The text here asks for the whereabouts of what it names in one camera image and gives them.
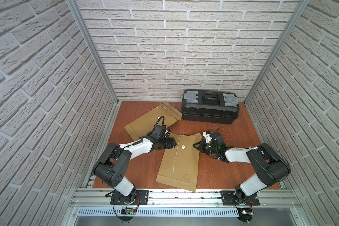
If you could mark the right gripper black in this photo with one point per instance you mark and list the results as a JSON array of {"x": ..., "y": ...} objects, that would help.
[{"x": 202, "y": 144}]

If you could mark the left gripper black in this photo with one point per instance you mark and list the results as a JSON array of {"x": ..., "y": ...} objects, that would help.
[{"x": 167, "y": 142}]

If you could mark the brown kraft file bag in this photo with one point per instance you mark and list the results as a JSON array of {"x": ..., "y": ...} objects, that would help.
[
  {"x": 145, "y": 123},
  {"x": 179, "y": 166}
]

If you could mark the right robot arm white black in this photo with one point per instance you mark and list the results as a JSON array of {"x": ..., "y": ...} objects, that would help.
[{"x": 270, "y": 168}]

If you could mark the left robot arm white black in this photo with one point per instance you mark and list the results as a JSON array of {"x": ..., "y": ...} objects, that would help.
[{"x": 112, "y": 165}]

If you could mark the black grey plastic toolbox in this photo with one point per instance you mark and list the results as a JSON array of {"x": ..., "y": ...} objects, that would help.
[{"x": 209, "y": 106}]

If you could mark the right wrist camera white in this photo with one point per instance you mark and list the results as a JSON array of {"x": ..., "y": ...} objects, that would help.
[{"x": 207, "y": 136}]

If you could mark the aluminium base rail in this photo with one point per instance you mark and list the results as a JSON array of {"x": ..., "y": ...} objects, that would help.
[{"x": 203, "y": 198}]

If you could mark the left aluminium corner post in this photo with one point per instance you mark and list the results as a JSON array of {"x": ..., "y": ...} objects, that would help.
[{"x": 74, "y": 8}]

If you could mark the aluminium corner post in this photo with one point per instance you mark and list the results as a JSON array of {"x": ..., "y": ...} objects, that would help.
[
  {"x": 74, "y": 8},
  {"x": 301, "y": 6}
]

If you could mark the right aluminium corner post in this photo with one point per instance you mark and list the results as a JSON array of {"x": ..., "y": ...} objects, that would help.
[{"x": 301, "y": 6}]

